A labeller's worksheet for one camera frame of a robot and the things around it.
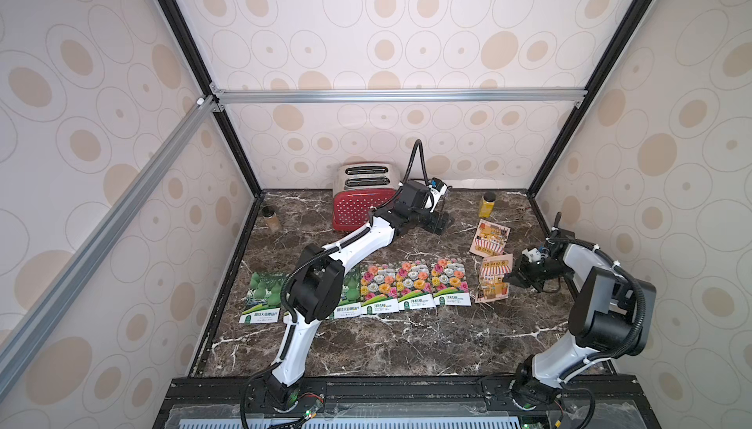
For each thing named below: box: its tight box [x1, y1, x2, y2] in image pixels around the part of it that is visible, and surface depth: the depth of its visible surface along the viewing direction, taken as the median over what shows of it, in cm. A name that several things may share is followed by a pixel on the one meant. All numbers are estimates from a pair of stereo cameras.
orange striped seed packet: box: [474, 253, 514, 304], surface depth 93 cm
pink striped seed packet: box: [469, 218, 512, 258], surface depth 108 cm
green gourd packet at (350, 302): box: [329, 266, 362, 321], surface depth 92 cm
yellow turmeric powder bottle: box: [478, 191, 497, 219], surface depth 108 cm
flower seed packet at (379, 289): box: [360, 263, 400, 315], surface depth 94 cm
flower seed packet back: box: [396, 259, 437, 311], surface depth 94 cm
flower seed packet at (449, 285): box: [430, 257, 472, 307], surface depth 96 cm
